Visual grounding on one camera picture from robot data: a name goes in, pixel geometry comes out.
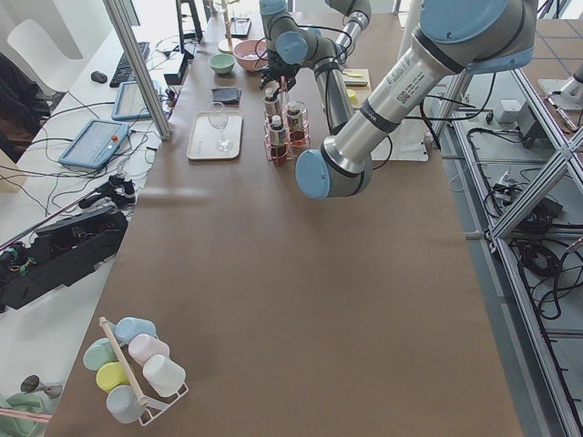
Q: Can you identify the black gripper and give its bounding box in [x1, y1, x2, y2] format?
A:
[260, 49, 301, 91]

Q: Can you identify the tea bottle white cap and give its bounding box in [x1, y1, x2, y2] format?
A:
[263, 86, 281, 122]

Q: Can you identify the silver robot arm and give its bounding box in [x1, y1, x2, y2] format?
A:
[325, 0, 372, 64]
[260, 1, 537, 199]

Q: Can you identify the pink bowl of ice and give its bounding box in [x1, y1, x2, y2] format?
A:
[233, 39, 268, 73]

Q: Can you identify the folded grey cloth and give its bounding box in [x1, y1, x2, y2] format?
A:
[211, 86, 241, 105]

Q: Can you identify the green bowl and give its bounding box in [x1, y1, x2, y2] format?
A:
[209, 53, 235, 75]

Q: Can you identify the wooden glass stand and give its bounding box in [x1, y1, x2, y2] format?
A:
[213, 0, 241, 55]

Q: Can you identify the clear wine glass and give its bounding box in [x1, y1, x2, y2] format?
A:
[208, 101, 232, 152]

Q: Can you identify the wooden cutting board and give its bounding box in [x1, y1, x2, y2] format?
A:
[342, 69, 369, 87]

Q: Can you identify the cream serving tray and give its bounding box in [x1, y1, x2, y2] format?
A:
[186, 110, 243, 161]

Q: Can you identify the blue teach pendant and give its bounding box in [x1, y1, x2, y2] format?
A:
[57, 119, 129, 169]
[111, 81, 150, 122]

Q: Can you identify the black keyboard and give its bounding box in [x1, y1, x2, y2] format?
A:
[109, 42, 149, 88]

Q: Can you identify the black mouse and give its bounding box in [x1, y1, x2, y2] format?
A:
[90, 71, 108, 84]

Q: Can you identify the reacher grabber stick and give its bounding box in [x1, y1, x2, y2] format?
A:
[1, 174, 137, 250]

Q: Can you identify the black teleoperation device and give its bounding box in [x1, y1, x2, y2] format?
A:
[1, 207, 128, 310]

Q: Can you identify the blue cup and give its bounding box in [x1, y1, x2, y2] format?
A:
[114, 317, 158, 344]

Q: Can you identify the pink cup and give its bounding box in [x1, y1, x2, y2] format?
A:
[128, 333, 169, 366]

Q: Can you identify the white cup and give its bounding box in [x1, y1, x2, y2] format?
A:
[142, 354, 186, 397]

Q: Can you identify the green cup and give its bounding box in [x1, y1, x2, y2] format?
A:
[83, 337, 118, 371]

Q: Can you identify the yellow cup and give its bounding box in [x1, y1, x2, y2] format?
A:
[96, 361, 129, 393]

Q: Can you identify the white cup rack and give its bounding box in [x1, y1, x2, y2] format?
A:
[98, 317, 189, 427]

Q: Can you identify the grey cup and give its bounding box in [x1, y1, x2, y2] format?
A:
[106, 385, 146, 424]

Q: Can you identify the copper wire bottle basket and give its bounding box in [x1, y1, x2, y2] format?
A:
[263, 80, 310, 165]

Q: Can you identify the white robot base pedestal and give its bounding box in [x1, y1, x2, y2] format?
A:
[371, 120, 429, 162]

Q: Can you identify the aluminium frame post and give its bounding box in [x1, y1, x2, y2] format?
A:
[103, 0, 171, 140]

